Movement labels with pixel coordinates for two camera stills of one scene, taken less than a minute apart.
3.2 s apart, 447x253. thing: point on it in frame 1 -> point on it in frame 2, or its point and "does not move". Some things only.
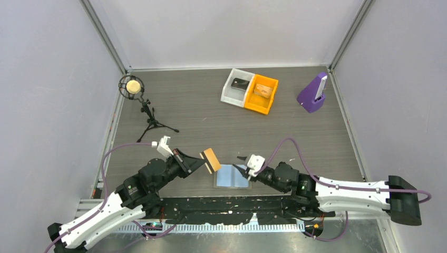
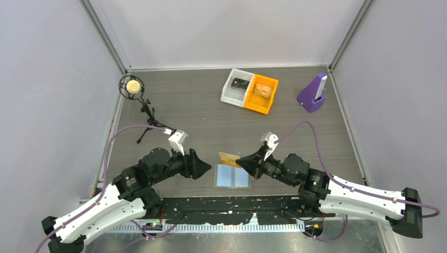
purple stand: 312,96 does not move
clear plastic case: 229,177 does not move
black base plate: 269,211 does not move
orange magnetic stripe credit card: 212,163 -> 229,159
